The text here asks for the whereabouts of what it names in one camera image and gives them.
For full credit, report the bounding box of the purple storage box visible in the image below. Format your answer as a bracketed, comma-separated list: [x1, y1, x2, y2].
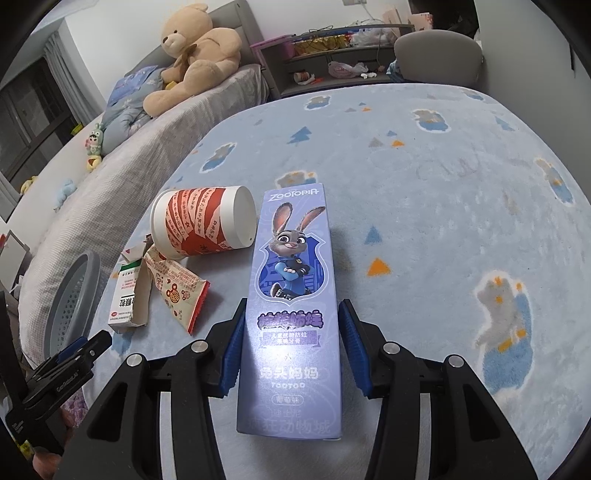
[250, 37, 296, 70]

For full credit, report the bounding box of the purple fluffy rug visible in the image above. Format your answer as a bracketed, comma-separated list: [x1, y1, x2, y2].
[60, 397, 88, 425]

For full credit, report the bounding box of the grey curtain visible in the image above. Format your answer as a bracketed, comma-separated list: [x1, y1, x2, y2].
[44, 32, 107, 125]

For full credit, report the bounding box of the person's left hand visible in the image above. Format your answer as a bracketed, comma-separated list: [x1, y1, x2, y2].
[30, 450, 70, 480]

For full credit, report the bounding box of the light blue plush toy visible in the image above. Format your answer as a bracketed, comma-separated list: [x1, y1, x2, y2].
[53, 178, 77, 210]

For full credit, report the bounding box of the light blue printed blanket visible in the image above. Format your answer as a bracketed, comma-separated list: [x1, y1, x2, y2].
[60, 83, 591, 480]

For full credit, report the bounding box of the purple cartoon toothpaste box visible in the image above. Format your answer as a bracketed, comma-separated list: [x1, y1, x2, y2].
[235, 184, 345, 441]

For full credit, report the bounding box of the grey perforated plastic basket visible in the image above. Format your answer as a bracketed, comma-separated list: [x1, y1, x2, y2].
[44, 250, 101, 358]

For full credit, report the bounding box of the grey nightstand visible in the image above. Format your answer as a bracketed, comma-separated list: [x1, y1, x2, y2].
[259, 58, 283, 100]

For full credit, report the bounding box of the yellow red foil packet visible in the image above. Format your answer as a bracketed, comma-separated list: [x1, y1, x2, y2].
[295, 34, 347, 55]

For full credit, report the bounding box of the red striped paper cup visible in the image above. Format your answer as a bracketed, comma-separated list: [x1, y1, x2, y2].
[151, 185, 257, 260]

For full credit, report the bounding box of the green rabbit plush doll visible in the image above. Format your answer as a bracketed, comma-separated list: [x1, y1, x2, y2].
[84, 122, 106, 158]

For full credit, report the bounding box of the dark window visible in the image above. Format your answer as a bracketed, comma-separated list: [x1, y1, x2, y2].
[0, 60, 79, 185]

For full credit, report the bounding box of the white wardrobe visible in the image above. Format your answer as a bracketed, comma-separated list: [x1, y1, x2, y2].
[473, 0, 591, 84]

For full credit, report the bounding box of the bed with grey checked sheet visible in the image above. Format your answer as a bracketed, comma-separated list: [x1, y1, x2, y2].
[0, 0, 278, 370]

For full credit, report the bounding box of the grey curved shelf unit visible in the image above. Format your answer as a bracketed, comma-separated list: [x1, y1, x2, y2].
[277, 23, 416, 95]

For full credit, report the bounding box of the grey chair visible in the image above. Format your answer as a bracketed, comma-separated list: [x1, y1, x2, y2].
[393, 32, 483, 90]

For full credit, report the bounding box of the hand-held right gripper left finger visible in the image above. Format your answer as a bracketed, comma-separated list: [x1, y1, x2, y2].
[62, 298, 250, 480]

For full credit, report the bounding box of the green white carton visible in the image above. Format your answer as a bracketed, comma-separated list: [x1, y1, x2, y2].
[108, 234, 155, 329]

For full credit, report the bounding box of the cream red snack wrapper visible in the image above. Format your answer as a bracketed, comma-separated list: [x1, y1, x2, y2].
[141, 244, 211, 335]

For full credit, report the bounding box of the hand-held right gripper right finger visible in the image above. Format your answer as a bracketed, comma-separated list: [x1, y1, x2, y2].
[338, 299, 539, 480]

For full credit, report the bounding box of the blue printed pillow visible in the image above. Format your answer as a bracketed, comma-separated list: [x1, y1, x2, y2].
[107, 65, 160, 104]

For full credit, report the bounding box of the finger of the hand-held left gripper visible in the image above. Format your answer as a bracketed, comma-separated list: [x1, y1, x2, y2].
[36, 336, 92, 370]
[51, 331, 114, 377]

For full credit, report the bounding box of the pink paper box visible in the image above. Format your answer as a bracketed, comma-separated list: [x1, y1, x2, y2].
[379, 9, 435, 33]

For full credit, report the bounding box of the large tan teddy bear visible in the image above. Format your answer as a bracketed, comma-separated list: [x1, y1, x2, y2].
[142, 2, 243, 116]

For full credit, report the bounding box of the pink plastic bag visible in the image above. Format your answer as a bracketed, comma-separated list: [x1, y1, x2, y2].
[328, 61, 370, 79]

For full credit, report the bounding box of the white plastic bag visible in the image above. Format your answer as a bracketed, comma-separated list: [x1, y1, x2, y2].
[348, 28, 384, 47]

